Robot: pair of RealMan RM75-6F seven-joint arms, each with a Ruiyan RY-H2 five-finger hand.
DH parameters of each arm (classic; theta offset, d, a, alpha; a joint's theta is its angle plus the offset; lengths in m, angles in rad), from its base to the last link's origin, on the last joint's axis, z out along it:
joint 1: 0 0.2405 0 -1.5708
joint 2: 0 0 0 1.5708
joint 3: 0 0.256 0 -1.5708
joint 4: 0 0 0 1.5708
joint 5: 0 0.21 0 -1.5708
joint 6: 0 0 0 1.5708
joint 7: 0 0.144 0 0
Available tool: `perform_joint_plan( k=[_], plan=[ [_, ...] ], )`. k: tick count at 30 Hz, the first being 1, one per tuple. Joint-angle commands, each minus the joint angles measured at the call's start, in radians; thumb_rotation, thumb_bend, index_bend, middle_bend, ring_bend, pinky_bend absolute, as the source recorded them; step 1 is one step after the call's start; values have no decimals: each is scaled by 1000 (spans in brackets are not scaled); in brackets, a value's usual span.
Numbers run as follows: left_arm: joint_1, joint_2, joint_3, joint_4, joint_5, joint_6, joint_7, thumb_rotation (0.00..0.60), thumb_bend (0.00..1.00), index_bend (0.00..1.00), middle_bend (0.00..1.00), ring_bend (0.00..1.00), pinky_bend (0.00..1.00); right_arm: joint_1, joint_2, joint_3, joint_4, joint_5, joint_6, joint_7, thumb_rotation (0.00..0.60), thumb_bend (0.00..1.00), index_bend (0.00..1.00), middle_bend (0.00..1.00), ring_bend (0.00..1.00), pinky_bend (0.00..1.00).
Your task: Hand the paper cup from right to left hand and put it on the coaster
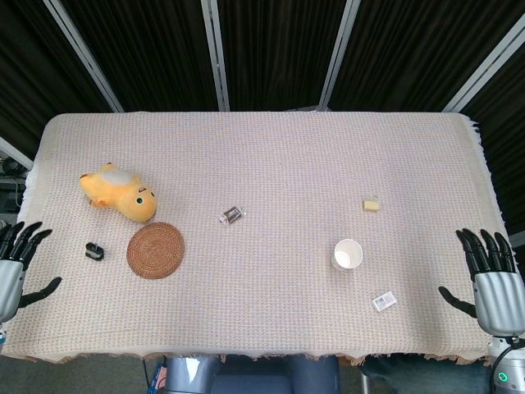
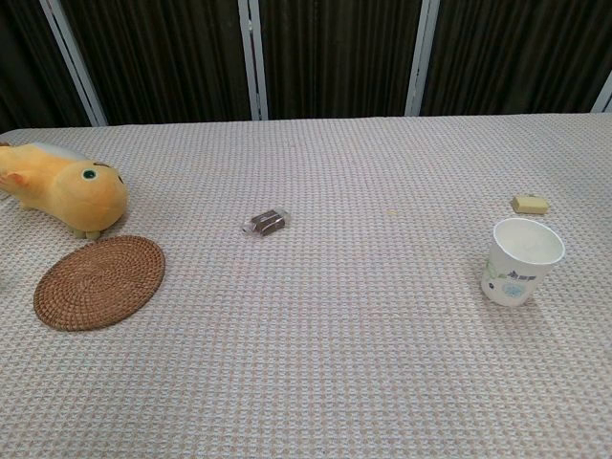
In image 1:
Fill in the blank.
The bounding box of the beige woven tablecloth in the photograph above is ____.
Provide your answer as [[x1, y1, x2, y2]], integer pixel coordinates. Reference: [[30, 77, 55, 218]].
[[0, 111, 514, 367]]

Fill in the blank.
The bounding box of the white paper cup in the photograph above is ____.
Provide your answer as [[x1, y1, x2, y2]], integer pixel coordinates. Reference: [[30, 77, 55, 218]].
[[331, 238, 364, 271]]

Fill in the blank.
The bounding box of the yellow plush animal toy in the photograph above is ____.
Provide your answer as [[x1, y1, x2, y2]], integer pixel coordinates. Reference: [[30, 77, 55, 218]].
[[79, 162, 159, 224]]

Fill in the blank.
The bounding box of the small white barcode packet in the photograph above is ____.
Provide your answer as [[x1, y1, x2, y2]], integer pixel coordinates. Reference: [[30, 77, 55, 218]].
[[371, 290, 399, 314]]

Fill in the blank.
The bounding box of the blue printed packet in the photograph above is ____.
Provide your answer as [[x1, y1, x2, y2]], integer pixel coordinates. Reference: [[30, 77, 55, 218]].
[[149, 357, 169, 394]]

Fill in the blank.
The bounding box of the grey-blue robot torso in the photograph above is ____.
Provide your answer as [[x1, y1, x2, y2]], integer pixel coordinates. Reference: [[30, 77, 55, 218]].
[[163, 355, 341, 394]]

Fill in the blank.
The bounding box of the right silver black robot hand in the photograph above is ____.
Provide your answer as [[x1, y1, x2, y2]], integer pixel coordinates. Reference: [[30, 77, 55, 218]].
[[437, 227, 525, 338]]

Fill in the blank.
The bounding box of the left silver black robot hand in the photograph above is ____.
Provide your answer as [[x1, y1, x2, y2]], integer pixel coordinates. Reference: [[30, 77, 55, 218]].
[[0, 221, 63, 325]]

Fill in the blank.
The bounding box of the black curtain backdrop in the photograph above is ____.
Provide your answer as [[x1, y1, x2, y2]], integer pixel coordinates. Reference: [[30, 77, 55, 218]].
[[0, 0, 525, 231]]

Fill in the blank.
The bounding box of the brown woven round coaster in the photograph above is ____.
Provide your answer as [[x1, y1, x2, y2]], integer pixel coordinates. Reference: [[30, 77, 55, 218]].
[[126, 222, 186, 280]]

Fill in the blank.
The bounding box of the aluminium frame post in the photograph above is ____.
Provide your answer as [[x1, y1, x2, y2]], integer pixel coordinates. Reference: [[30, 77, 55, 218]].
[[200, 0, 231, 112], [441, 18, 525, 112], [0, 135, 34, 170], [43, 0, 125, 113], [317, 0, 362, 112]]

